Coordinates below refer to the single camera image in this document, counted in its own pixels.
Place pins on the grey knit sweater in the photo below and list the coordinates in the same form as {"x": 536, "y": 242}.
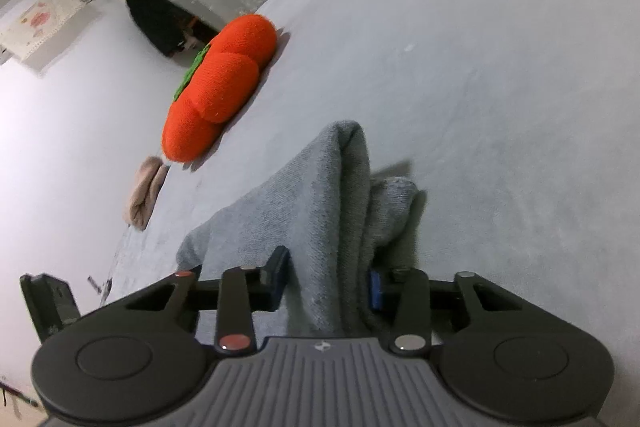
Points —
{"x": 320, "y": 217}

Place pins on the orange pumpkin cushion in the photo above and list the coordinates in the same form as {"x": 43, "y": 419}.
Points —
{"x": 220, "y": 82}

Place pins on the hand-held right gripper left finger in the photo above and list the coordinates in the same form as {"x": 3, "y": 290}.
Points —
{"x": 280, "y": 277}

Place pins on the covered air conditioner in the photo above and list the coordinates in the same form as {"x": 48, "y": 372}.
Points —
{"x": 40, "y": 22}

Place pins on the beige folded cloth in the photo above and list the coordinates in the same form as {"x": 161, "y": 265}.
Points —
{"x": 145, "y": 192}

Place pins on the black hanging jacket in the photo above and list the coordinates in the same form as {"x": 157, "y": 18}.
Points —
{"x": 155, "y": 22}

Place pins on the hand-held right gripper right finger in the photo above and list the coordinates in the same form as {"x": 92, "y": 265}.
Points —
{"x": 376, "y": 291}

